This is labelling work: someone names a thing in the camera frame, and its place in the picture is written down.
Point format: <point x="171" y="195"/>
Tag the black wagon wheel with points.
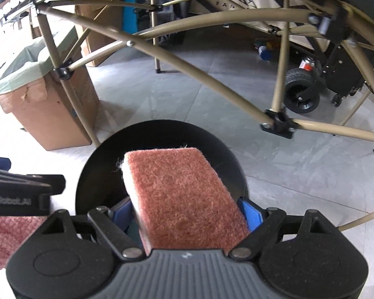
<point x="301" y="91"/>

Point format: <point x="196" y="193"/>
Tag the black suitcase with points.
<point x="341" y="74"/>

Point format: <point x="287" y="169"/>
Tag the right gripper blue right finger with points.
<point x="253" y="214"/>

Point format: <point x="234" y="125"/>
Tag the black round trash bin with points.
<point x="101" y="181"/>

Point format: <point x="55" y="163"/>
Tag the cardboard box with green liner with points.
<point x="32" y="92"/>

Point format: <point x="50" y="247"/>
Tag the pink layered sponge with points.
<point x="180" y="202"/>

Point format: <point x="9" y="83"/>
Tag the red drink can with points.
<point x="307" y="63"/>

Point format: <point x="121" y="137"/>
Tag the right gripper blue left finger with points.
<point x="122" y="214"/>

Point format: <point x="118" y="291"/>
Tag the pink fluffy rug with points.
<point x="13" y="232"/>

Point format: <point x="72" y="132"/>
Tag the blue capped bottle on floor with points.
<point x="265" y="49"/>

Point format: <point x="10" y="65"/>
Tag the tan folding slat table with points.
<point x="332" y="174"/>

